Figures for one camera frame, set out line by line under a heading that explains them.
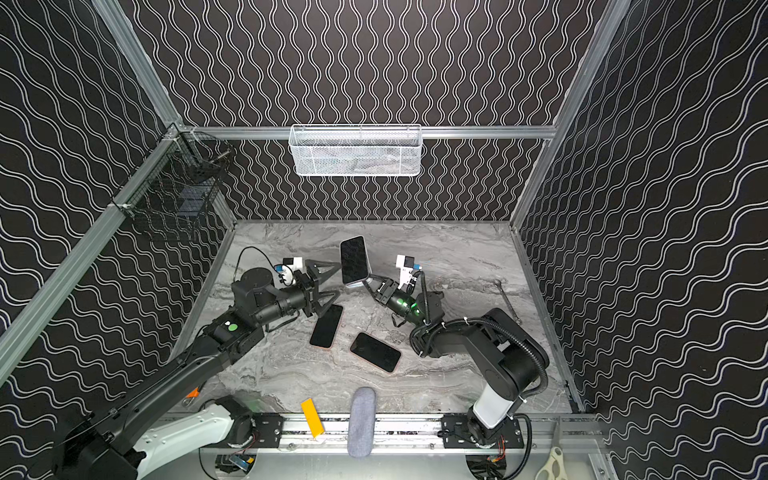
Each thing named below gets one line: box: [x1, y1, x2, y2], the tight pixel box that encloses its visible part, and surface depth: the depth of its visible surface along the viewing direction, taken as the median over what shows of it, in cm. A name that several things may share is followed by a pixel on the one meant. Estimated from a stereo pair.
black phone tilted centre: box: [350, 332, 401, 372], surface depth 90 cm
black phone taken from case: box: [339, 235, 372, 285], surface depth 80 cm
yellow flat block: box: [301, 398, 325, 438], surface depth 78 cm
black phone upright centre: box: [310, 304, 343, 348], surface depth 94 cm
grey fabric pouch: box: [347, 387, 377, 458], surface depth 75 cm
